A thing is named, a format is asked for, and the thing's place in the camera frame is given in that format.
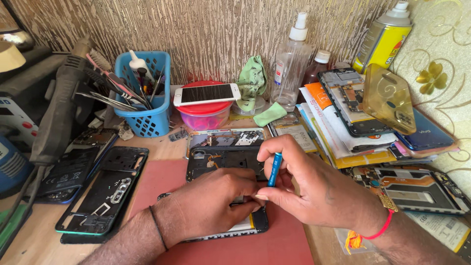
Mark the small folded green cloth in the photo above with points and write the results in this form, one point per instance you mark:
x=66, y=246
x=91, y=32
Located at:
x=269, y=114

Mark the silver tweezers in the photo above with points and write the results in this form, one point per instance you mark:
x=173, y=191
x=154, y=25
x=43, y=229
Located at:
x=106, y=100

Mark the red wrist thread with ornament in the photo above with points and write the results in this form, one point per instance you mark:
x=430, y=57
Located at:
x=384, y=221

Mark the phone with white battery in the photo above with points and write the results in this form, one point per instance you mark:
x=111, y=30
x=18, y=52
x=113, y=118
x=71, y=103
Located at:
x=254, y=226

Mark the silver-edged opened phone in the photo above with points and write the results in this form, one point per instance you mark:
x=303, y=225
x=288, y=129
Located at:
x=224, y=138

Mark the yellow spray can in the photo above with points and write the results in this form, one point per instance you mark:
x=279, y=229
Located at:
x=382, y=40

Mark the small clear plastic bag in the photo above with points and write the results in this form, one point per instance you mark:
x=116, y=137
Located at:
x=344, y=248

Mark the grey phone battery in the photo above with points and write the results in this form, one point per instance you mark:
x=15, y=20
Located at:
x=294, y=132

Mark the clear plastic tub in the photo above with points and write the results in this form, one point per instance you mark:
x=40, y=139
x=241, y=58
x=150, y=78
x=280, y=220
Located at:
x=257, y=107

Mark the red work mat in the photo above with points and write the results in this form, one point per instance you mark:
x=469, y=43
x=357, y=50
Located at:
x=162, y=184

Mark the white glue bottle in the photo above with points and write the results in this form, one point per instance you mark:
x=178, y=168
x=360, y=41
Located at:
x=138, y=64

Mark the stack of packets and papers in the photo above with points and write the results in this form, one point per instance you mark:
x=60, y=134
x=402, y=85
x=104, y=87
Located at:
x=331, y=136

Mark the yellow transparent phone case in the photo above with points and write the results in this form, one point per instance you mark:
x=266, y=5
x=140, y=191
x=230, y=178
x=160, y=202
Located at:
x=390, y=97

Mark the white rework station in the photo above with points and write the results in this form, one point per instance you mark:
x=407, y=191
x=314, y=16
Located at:
x=14, y=119

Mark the white smartphone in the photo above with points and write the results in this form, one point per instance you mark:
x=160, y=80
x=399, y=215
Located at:
x=206, y=93

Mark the crumpled green cloth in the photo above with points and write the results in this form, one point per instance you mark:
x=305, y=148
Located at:
x=252, y=79

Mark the brown bottle with white cap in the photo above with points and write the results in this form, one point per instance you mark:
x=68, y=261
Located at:
x=314, y=71

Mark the blue plastic basket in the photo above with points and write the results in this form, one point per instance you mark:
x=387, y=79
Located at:
x=147, y=117

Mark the clear spray bottle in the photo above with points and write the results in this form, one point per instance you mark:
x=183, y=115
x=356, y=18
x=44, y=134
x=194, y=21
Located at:
x=290, y=70

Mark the green-edged black phone frame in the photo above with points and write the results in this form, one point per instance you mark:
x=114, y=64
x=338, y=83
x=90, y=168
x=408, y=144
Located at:
x=106, y=187

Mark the person's right hand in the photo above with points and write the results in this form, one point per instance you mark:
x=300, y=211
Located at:
x=323, y=191

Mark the beige tape roll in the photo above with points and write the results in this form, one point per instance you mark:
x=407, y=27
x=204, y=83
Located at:
x=9, y=57

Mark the blue device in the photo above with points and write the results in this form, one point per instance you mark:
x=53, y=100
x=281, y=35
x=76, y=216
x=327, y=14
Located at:
x=11, y=165

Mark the person's left hand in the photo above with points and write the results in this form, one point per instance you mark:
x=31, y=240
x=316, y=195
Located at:
x=206, y=198

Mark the blue screwdriver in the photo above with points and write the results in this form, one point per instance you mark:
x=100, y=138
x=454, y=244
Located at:
x=274, y=169

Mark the small grey metal part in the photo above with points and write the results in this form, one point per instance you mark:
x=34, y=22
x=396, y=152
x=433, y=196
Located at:
x=178, y=134

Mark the black wrist thread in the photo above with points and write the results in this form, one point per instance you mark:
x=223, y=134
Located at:
x=158, y=228

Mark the white phone battery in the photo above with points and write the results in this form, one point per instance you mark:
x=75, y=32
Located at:
x=438, y=228

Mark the red-lidded plastic container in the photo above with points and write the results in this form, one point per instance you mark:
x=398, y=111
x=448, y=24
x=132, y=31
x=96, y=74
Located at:
x=204, y=116

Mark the shiny metal bowl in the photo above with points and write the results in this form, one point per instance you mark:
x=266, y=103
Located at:
x=16, y=38

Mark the bunch of metal repair tools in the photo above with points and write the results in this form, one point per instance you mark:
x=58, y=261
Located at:
x=151, y=86

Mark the blue phone back cover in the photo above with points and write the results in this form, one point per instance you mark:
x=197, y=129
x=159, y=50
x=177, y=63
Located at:
x=427, y=134

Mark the opened phone with circuit board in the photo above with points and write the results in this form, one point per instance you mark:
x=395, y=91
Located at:
x=344, y=95

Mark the grey hot air gun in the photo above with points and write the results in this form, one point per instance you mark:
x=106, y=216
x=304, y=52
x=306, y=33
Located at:
x=60, y=110

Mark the blue-edged phone with black battery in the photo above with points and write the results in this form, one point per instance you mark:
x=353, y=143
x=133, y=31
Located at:
x=66, y=173

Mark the black phone inner frame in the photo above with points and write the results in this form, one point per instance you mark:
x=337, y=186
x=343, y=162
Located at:
x=228, y=162

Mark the pink toothbrush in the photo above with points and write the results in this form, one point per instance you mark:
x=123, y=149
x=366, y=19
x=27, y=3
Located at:
x=101, y=62

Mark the opened phone with orange flex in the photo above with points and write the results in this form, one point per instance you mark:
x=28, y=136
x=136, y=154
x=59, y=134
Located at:
x=415, y=189

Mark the green mat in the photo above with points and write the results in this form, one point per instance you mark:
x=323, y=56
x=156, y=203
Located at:
x=9, y=230

